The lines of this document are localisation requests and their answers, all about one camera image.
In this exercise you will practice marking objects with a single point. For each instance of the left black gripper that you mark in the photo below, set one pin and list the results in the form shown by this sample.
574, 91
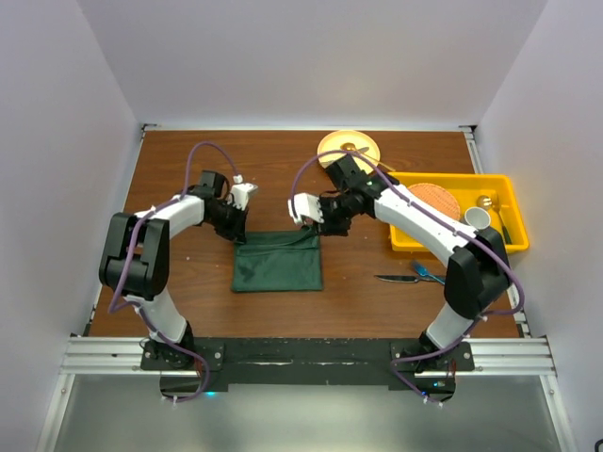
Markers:
236, 233

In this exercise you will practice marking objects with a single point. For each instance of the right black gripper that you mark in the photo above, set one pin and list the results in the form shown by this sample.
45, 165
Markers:
329, 227

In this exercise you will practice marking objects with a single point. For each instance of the dark green cloth napkin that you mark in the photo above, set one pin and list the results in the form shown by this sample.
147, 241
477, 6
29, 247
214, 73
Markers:
279, 261

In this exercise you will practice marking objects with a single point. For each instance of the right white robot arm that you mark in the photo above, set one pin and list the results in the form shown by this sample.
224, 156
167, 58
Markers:
478, 269

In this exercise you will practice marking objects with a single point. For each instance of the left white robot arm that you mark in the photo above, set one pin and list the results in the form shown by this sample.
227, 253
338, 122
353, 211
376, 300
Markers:
136, 260

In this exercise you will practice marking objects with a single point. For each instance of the yellow round plate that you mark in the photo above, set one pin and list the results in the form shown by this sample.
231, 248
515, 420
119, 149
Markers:
334, 140

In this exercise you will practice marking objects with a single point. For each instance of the orange woven coaster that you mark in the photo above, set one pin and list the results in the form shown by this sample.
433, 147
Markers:
438, 198

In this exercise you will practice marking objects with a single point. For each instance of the grey mug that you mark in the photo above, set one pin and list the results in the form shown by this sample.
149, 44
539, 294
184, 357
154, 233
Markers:
477, 218

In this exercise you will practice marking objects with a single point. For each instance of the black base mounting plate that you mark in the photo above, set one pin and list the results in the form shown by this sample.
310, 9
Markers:
331, 361

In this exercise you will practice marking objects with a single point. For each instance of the gold spoon in bin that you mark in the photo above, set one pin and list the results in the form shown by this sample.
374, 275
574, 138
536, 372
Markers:
488, 203

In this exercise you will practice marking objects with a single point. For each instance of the yellow plastic bin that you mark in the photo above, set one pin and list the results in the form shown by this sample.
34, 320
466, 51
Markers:
466, 188

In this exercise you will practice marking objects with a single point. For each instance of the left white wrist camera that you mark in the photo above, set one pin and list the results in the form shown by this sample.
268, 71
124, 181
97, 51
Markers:
241, 193

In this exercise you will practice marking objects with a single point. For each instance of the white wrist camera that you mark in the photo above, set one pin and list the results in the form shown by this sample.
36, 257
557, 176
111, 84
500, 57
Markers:
304, 208
241, 193

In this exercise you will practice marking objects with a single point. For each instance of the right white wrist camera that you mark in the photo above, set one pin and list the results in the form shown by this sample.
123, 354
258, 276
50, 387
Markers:
304, 208

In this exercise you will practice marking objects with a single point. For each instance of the dark handled utensil in bin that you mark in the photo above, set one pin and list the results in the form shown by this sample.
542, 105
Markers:
504, 229

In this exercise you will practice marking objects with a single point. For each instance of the aluminium frame rail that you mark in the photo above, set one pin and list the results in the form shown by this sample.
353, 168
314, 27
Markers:
491, 357

